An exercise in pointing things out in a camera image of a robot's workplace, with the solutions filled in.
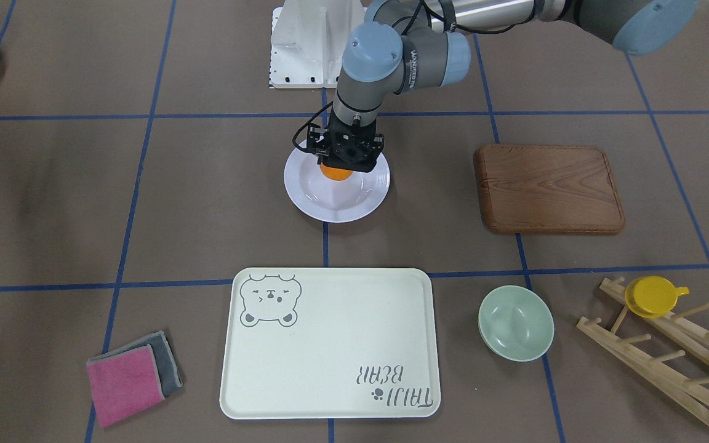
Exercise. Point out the white bear serving tray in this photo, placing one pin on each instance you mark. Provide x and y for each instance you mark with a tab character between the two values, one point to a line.
307	343

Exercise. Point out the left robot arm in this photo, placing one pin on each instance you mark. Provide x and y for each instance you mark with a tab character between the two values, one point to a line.
403	46

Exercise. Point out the white round plate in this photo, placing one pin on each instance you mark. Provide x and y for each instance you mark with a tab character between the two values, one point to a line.
334	201

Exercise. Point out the wooden peg drying rack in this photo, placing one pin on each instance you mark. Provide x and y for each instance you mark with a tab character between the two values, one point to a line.
682	374

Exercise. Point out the pink cloth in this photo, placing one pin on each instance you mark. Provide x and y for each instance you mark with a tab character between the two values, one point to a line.
124	385

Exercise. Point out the brown wooden tray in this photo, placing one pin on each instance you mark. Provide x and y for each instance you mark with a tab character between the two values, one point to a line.
547	189

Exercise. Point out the orange fruit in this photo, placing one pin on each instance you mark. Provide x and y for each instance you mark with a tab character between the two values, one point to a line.
335	173

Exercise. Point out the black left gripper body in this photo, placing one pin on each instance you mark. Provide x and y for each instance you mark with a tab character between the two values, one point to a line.
377	143

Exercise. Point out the green ceramic bowl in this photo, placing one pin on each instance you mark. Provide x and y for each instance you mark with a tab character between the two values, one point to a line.
515	323

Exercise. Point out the yellow mug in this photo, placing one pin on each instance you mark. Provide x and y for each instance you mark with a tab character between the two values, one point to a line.
651	297

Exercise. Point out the grey cloth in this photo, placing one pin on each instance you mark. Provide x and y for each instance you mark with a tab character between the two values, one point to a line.
166	367

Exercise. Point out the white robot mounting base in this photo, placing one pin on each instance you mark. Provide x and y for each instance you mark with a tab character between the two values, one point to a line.
308	40

